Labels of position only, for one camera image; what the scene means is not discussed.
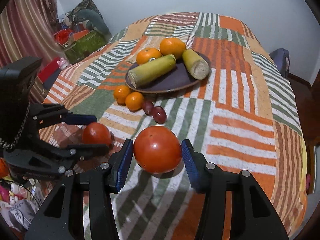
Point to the small red tomato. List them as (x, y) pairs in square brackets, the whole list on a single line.
[(96, 133)]

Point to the orange with sticker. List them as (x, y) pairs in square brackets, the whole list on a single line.
[(144, 55)]

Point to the long yellow-green cane piece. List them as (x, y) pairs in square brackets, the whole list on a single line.
[(146, 73)]

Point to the patchwork striped bedspread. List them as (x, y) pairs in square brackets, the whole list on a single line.
[(242, 117)]

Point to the small mandarin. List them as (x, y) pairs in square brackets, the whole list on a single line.
[(134, 101), (120, 93)]

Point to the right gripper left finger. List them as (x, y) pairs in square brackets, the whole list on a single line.
[(61, 214)]

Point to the striped red curtain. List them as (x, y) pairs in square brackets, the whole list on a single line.
[(27, 29)]

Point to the short yellow-green cane piece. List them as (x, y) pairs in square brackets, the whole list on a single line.
[(197, 66)]

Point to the pink plush toy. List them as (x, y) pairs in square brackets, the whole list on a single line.
[(63, 63)]

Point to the blue backpack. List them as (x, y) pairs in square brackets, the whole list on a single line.
[(281, 59)]

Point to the large orange back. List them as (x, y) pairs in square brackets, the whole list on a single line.
[(172, 46)]

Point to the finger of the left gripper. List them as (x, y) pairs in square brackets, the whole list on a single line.
[(87, 151), (80, 119)]

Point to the large red tomato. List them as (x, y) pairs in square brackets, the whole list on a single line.
[(157, 150)]

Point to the dark red plum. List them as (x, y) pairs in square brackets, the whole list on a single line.
[(159, 114), (148, 107)]

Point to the red box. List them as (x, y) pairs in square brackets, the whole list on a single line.
[(49, 70)]

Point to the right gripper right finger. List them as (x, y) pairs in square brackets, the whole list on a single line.
[(252, 214)]

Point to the green storage box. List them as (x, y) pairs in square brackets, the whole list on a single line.
[(85, 46)]

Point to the dark purple round plate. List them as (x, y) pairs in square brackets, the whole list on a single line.
[(177, 79)]

